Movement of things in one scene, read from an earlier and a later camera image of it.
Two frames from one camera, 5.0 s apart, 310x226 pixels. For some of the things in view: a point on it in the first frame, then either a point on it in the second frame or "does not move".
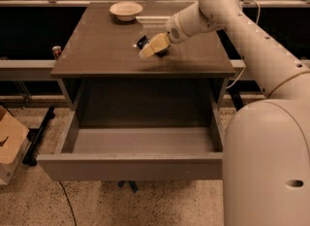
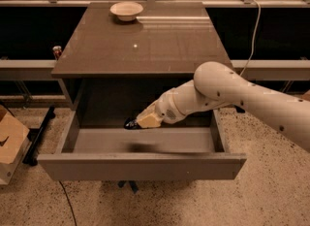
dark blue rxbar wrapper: x=143 y=41 -> x=132 y=124
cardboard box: x=14 y=135 does not move
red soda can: x=56 y=49 does not move
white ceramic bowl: x=126 y=11 does not move
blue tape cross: x=132 y=182 does not move
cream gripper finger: x=156 y=45 -> x=149 y=118
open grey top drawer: x=136 y=153 does not move
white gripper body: x=174 y=31 -> x=167 y=106
